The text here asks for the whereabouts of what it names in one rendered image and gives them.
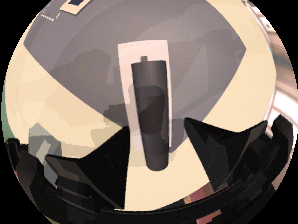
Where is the cream tile with dark blue rectangle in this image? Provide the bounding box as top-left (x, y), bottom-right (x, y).
top-left (60, 0), bottom-right (92, 15)

